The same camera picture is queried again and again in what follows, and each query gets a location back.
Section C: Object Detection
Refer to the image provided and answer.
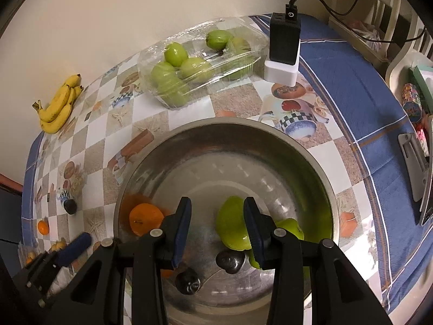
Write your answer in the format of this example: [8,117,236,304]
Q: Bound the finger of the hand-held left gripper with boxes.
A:
[54,232,93,267]

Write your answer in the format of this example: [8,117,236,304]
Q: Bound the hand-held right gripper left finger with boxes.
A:
[61,196,193,325]

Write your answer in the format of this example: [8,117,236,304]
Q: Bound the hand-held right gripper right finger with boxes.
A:
[244,196,395,325]

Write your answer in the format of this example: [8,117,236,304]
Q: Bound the large green jujube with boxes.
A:
[216,196,252,252]
[248,218,305,269]

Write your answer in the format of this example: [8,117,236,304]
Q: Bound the stainless steel bowl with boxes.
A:
[113,118,340,325]

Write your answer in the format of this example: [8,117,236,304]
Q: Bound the clear plastic bag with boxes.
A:
[18,244,48,268]

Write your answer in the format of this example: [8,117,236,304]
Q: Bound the reddish brown board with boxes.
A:
[0,173,24,197]

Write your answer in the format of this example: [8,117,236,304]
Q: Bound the yellow banana bunch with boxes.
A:
[32,74,84,134]

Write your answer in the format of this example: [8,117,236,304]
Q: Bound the grey phone stand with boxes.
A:
[397,132,430,204]

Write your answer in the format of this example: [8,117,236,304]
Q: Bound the pile of green jujubes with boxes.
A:
[150,30,254,107]

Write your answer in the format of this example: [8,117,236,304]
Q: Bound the blue tablecloth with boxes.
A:
[20,14,433,314]

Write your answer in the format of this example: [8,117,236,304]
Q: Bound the black charger block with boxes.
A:
[268,12,301,66]

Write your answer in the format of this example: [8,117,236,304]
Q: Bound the clear plastic container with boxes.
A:
[137,17,269,111]

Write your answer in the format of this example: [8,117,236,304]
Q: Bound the colourful printed can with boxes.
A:
[401,83,423,122]

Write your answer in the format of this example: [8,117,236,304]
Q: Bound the green shallow box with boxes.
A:
[409,64,433,116]

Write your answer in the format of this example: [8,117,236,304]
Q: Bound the crumpled plastic bag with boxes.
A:
[348,18,388,46]

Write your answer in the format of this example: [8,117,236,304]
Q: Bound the white lattice chair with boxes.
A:
[386,0,433,85]

